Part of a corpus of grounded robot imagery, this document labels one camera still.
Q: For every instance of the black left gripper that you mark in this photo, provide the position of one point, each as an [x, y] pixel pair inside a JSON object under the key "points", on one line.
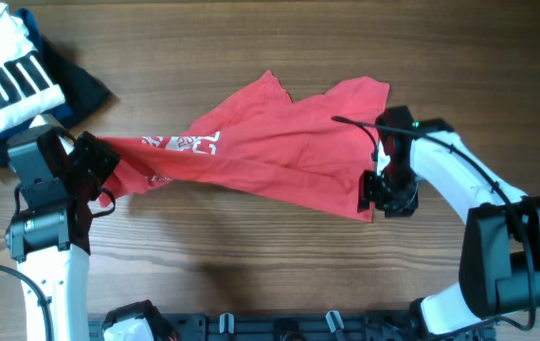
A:
{"points": [[96, 150]]}

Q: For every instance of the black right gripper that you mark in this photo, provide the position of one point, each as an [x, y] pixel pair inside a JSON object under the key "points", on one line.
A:
{"points": [[368, 191]]}

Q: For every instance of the red soccer t-shirt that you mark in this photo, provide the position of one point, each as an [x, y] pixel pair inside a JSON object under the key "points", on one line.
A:
{"points": [[261, 142]]}

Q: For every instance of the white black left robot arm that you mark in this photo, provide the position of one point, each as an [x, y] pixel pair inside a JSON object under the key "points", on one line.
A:
{"points": [[49, 239]]}

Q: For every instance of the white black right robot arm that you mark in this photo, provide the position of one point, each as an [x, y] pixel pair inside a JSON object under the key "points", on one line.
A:
{"points": [[499, 264]]}

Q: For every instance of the white black printed folded shirt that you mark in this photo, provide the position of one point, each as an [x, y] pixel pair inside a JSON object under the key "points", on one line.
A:
{"points": [[5, 71]]}

